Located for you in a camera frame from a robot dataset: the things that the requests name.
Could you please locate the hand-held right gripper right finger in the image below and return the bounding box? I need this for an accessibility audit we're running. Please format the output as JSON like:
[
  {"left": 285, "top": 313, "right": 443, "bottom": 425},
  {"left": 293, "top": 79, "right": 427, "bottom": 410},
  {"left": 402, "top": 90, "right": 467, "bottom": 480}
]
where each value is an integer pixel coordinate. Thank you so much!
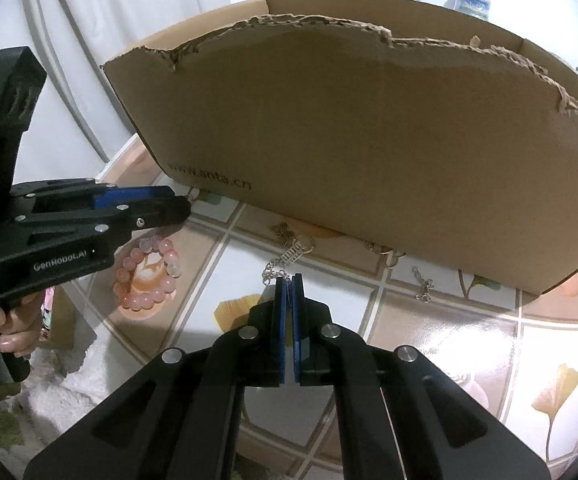
[{"left": 291, "top": 273, "right": 545, "bottom": 480}]

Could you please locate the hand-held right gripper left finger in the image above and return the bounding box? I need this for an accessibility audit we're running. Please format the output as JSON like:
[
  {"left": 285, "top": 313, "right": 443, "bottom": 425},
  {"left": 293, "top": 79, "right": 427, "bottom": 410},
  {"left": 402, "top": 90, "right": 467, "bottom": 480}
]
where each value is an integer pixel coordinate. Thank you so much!
[{"left": 23, "top": 274, "right": 290, "bottom": 480}]

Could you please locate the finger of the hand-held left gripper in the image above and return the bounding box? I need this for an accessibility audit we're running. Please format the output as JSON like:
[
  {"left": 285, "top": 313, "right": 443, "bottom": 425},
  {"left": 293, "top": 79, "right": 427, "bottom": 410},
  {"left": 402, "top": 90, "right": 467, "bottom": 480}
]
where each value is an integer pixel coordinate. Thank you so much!
[
  {"left": 11, "top": 179, "right": 177, "bottom": 213},
  {"left": 0, "top": 196, "right": 193, "bottom": 261}
]

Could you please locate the silver chain with butterfly charm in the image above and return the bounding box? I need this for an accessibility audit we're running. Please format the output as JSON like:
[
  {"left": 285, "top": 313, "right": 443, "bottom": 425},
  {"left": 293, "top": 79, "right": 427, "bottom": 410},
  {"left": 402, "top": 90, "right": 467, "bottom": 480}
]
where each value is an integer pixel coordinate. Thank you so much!
[{"left": 260, "top": 221, "right": 316, "bottom": 291}]

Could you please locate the pink bead bracelet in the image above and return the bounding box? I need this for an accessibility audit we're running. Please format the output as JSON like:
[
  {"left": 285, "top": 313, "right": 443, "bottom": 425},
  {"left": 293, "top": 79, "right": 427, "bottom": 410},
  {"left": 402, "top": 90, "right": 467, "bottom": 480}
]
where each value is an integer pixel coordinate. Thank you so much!
[{"left": 114, "top": 237, "right": 184, "bottom": 311}]

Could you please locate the small silver chain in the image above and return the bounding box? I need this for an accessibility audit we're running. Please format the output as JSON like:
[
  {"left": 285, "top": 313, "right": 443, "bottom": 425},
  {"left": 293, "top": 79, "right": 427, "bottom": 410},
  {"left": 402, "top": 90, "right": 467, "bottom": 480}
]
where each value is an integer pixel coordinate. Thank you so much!
[{"left": 411, "top": 266, "right": 436, "bottom": 304}]

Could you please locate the brown cardboard box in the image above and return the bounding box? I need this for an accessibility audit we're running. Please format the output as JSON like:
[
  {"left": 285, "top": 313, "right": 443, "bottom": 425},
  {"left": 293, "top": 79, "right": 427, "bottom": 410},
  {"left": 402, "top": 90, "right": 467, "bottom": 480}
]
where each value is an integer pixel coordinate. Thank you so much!
[{"left": 100, "top": 0, "right": 578, "bottom": 297}]

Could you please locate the person's left hand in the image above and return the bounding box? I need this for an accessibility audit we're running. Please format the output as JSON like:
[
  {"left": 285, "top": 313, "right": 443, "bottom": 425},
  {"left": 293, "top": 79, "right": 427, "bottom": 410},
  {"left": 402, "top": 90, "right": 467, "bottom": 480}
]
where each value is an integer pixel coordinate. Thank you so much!
[{"left": 0, "top": 290, "right": 50, "bottom": 362}]

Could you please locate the white cloth with grey stripes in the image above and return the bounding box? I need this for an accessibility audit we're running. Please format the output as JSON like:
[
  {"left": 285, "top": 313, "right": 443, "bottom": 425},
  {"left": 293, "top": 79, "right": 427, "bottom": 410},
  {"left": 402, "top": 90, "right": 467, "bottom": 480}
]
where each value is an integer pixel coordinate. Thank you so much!
[{"left": 0, "top": 0, "right": 232, "bottom": 186}]

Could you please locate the white green fluffy rug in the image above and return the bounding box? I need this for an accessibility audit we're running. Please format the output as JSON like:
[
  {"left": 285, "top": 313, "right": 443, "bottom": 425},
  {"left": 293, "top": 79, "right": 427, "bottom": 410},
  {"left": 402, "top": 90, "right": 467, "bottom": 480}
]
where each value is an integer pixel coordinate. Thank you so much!
[{"left": 0, "top": 320, "right": 170, "bottom": 480}]

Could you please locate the silver key ring clasp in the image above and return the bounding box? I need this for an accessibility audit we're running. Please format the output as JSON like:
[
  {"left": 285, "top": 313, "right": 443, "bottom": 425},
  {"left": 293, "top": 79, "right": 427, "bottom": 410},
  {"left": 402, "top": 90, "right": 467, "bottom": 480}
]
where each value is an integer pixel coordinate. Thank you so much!
[{"left": 366, "top": 241, "right": 406, "bottom": 271}]

